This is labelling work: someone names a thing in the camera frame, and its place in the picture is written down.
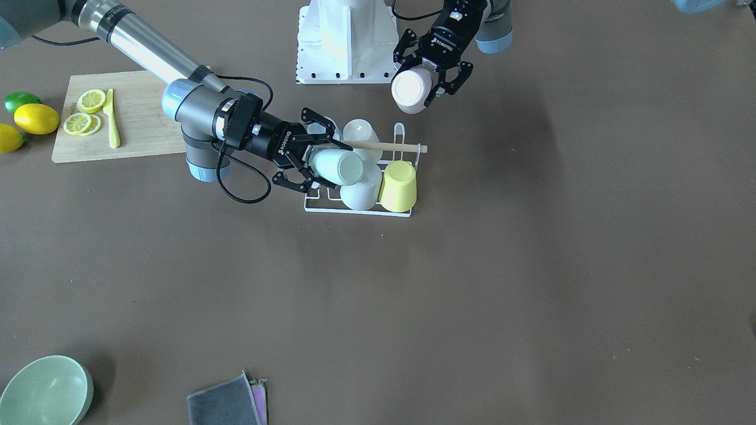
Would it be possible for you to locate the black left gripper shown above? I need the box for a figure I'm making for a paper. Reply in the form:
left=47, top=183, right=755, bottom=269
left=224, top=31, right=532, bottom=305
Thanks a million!
left=393, top=1, right=491, bottom=107

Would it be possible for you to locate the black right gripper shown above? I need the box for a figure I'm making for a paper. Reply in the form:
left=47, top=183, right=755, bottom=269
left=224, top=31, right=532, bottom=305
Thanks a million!
left=245, top=107, right=354, bottom=194

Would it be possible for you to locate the pink plastic cup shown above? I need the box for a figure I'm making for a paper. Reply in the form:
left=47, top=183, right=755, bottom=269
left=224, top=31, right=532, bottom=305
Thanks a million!
left=391, top=69, right=433, bottom=114

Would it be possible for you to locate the green plastic cup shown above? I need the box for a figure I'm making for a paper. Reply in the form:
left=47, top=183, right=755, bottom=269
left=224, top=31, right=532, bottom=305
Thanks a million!
left=308, top=148, right=364, bottom=186

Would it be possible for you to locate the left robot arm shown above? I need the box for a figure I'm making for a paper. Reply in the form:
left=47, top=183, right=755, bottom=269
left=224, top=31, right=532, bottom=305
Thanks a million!
left=391, top=1, right=513, bottom=114

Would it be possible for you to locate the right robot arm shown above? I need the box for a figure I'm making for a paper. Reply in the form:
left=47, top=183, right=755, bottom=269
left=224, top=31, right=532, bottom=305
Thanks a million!
left=1, top=1, right=364, bottom=193

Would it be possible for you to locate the cream plastic cup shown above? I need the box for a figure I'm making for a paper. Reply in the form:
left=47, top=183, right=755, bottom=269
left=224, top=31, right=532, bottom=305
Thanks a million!
left=342, top=119, right=383, bottom=164

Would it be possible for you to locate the grey plastic cup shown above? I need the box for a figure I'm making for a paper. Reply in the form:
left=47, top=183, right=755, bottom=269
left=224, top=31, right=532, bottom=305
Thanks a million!
left=340, top=162, right=383, bottom=211

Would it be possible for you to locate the yellow plastic cup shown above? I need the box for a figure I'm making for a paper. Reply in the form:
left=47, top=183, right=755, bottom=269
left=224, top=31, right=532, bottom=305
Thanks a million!
left=379, top=161, right=418, bottom=213

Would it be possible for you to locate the bamboo cutting board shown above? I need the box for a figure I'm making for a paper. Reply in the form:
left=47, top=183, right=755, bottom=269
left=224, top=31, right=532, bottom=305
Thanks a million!
left=51, top=71, right=185, bottom=164

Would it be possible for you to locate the yellow plastic knife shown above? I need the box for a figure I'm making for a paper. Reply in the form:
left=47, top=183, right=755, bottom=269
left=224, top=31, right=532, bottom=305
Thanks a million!
left=103, top=88, right=121, bottom=149

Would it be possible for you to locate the lemon slice behind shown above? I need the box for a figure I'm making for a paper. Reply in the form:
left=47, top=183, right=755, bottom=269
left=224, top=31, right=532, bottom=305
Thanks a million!
left=78, top=114, right=102, bottom=137

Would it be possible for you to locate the lemon slice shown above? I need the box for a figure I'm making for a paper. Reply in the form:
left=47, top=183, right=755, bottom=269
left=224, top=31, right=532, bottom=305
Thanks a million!
left=76, top=89, right=106, bottom=114
left=78, top=114, right=102, bottom=137
left=62, top=112, right=93, bottom=135

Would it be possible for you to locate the lemon slice upper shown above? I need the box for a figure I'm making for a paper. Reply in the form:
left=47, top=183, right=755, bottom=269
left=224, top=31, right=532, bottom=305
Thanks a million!
left=76, top=89, right=106, bottom=114

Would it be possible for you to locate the lemon slice lower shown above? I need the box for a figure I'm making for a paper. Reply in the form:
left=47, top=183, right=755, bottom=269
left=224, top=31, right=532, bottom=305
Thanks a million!
left=62, top=112, right=93, bottom=135

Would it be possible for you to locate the purple folded cloth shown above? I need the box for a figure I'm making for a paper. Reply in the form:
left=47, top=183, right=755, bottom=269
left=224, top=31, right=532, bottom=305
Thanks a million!
left=249, top=378, right=268, bottom=425

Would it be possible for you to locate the whole yellow lemon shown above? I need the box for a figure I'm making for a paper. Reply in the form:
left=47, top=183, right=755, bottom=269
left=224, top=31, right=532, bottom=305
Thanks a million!
left=14, top=104, right=60, bottom=135

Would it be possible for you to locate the grey folded cloth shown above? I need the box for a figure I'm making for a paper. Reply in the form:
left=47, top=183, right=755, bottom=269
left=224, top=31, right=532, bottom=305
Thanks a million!
left=187, top=373, right=257, bottom=424

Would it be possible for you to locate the green lime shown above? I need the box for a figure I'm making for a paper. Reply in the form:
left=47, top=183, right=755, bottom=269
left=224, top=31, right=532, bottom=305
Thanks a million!
left=4, top=91, right=41, bottom=114

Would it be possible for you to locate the green bowl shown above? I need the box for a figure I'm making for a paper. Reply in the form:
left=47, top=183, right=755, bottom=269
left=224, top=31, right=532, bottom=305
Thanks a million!
left=1, top=355, right=94, bottom=424

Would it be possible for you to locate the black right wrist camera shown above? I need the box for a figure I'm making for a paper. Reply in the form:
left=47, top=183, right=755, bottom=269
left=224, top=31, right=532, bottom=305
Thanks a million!
left=224, top=93, right=263, bottom=151

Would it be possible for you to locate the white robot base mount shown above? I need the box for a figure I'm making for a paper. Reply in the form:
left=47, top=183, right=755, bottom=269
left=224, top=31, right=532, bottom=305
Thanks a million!
left=295, top=1, right=399, bottom=84

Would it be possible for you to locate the white wire cup rack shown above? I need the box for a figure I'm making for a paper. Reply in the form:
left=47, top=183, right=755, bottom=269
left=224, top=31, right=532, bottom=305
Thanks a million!
left=304, top=119, right=428, bottom=217

